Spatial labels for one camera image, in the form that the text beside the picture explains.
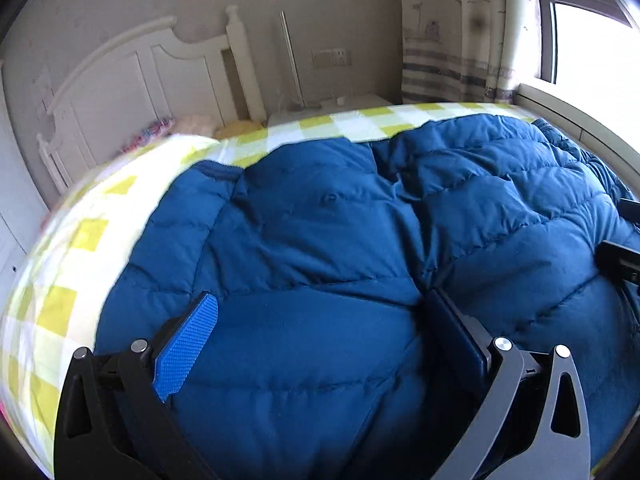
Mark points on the pink patterned curtain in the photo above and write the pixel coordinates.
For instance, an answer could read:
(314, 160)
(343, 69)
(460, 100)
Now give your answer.
(522, 35)

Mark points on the white wooden headboard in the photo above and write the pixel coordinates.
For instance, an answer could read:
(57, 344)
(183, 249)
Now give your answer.
(120, 75)

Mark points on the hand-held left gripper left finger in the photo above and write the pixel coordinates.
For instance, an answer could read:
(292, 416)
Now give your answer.
(185, 345)

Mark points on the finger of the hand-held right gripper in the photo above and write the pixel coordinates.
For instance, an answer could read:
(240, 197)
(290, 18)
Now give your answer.
(631, 210)
(617, 260)

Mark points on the white nightstand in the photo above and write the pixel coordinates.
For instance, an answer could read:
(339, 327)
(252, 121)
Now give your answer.
(350, 102)

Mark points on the grey striped curtain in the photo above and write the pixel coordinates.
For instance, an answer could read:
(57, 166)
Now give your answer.
(450, 35)

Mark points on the window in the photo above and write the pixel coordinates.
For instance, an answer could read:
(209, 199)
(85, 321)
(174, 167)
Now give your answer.
(590, 45)

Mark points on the bed with yellow checked sheet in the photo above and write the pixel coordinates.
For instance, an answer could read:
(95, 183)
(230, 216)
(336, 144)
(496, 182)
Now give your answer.
(60, 305)

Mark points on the white window sill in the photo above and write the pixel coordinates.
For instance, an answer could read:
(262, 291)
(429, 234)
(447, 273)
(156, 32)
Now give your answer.
(550, 105)

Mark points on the beige wall socket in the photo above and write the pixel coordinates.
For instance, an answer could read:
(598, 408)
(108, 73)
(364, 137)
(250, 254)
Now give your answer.
(331, 58)

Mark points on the white cabinet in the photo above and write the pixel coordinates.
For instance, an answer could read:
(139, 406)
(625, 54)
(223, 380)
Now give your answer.
(15, 200)

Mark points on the peach fluffy cushion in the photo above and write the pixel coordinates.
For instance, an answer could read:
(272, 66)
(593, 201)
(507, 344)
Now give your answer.
(195, 124)

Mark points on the colourful patterned cloth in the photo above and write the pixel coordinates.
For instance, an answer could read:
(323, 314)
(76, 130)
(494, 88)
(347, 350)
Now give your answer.
(147, 132)

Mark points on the blue down jacket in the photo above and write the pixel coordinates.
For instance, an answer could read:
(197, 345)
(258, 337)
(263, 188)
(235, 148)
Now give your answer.
(325, 220)

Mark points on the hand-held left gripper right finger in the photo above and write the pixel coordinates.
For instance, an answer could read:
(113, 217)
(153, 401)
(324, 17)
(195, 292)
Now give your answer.
(457, 340)

